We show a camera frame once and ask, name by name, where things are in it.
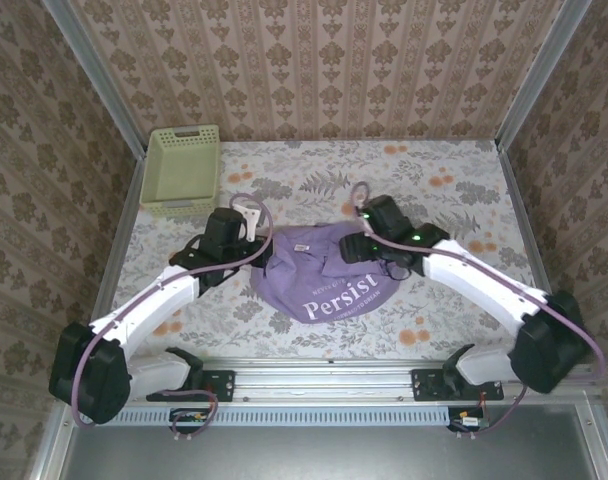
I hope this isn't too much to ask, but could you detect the grey slotted cable duct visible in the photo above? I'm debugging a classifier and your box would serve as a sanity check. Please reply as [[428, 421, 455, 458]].
[[75, 405, 466, 428]]

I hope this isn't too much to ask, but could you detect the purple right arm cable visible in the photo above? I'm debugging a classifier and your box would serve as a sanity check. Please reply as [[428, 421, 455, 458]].
[[349, 179, 608, 442]]

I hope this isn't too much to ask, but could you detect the green plastic basket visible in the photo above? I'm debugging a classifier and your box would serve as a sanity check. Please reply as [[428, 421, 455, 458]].
[[139, 124, 222, 218]]

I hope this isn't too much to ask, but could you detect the aluminium frame post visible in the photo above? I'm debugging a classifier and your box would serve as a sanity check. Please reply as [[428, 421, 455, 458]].
[[40, 0, 149, 159], [494, 0, 594, 152]]

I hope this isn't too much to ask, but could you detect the purple t-shirt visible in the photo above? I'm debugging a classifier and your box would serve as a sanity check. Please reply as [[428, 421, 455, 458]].
[[248, 222, 398, 326]]

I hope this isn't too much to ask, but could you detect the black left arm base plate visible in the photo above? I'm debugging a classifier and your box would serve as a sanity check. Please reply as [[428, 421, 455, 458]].
[[146, 368, 236, 403]]

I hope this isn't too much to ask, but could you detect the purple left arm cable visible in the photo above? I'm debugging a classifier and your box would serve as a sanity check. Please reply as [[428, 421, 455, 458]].
[[70, 191, 276, 442]]

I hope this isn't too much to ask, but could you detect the floral tablecloth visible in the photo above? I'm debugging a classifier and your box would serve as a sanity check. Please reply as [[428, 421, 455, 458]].
[[97, 139, 559, 362]]

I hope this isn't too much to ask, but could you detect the aluminium side rail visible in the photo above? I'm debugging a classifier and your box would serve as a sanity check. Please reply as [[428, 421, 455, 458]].
[[77, 147, 149, 367], [497, 142, 576, 365]]

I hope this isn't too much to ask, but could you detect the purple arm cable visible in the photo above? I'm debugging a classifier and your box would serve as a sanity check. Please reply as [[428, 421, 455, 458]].
[[349, 179, 608, 442], [70, 191, 276, 442]]

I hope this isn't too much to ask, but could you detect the grey metal panel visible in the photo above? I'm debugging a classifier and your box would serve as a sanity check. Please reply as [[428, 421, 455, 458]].
[[27, 399, 608, 480]]

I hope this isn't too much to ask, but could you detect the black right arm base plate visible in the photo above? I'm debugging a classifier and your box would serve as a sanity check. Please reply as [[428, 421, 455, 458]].
[[411, 368, 505, 403]]

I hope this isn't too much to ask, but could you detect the aluminium mounting rail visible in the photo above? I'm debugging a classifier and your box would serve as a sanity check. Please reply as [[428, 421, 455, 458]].
[[57, 358, 599, 402]]

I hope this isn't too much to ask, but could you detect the small electronics board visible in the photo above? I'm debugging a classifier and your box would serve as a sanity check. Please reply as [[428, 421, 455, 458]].
[[170, 408, 211, 433], [447, 406, 489, 433]]

